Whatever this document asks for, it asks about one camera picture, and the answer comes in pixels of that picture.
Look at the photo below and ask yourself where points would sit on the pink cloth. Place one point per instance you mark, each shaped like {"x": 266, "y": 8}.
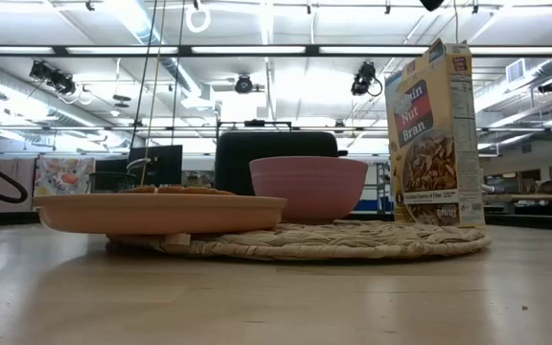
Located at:
{"x": 12, "y": 184}

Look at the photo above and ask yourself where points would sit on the yellow raisin bran cereal box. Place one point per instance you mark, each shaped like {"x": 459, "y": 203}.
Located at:
{"x": 429, "y": 158}

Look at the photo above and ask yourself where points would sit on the peach round plate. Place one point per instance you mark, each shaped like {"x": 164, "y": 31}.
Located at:
{"x": 161, "y": 213}

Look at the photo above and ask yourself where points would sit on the pink bowl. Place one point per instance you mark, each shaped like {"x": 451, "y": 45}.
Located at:
{"x": 309, "y": 191}

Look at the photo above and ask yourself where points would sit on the small black monitor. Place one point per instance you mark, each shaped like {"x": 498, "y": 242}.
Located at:
{"x": 110, "y": 165}

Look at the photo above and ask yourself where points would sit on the grey air vent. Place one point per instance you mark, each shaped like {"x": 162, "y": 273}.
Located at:
{"x": 515, "y": 71}

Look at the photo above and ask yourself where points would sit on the black spotlight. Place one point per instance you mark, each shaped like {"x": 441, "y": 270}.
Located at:
{"x": 53, "y": 76}
{"x": 244, "y": 85}
{"x": 363, "y": 79}

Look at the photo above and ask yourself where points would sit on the blue bin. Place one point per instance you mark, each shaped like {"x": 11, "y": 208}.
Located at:
{"x": 376, "y": 206}

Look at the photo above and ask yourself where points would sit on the silver spoon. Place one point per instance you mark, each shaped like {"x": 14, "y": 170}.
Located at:
{"x": 139, "y": 163}

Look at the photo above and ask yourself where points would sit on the colourful floral cloth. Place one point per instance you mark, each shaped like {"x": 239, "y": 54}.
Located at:
{"x": 62, "y": 177}

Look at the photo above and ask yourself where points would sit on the black mesh utensil holder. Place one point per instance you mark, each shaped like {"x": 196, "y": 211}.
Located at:
{"x": 110, "y": 182}

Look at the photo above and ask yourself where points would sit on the black computer monitor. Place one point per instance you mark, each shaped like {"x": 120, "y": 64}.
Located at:
{"x": 163, "y": 165}

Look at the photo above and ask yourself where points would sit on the round woven straw placemat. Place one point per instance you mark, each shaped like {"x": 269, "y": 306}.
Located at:
{"x": 328, "y": 239}

